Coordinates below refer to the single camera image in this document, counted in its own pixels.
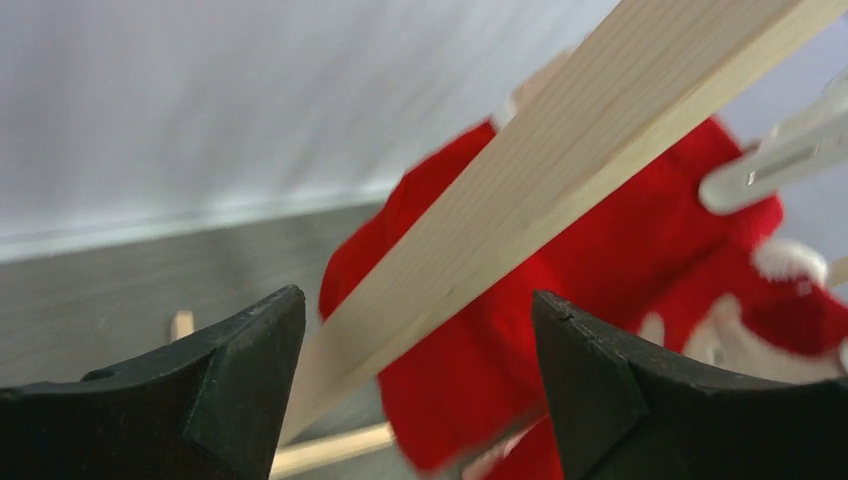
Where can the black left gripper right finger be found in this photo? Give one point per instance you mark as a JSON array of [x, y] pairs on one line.
[[624, 408]]

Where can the red snowflake christmas sock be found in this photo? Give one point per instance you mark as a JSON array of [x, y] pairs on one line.
[[649, 259]]

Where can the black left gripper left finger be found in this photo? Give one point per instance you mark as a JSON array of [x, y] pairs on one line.
[[208, 406]]

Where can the wooden clothes rack frame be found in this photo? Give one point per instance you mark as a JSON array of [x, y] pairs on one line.
[[650, 71]]

